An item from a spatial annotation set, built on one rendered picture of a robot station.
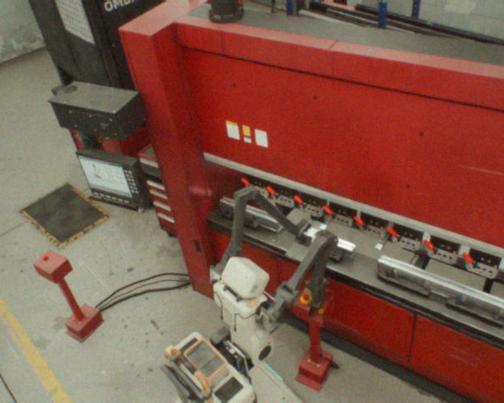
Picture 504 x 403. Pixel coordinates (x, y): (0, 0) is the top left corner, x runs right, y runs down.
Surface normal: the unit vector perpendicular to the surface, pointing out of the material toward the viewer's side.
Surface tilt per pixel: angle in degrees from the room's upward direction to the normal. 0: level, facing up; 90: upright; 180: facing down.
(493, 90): 90
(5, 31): 90
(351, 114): 90
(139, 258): 0
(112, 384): 0
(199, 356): 0
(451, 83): 90
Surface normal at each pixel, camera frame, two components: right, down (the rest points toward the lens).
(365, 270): -0.11, -0.75
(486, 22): -0.74, 0.50
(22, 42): 0.66, 0.44
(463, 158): -0.55, 0.59
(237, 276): -0.62, -0.13
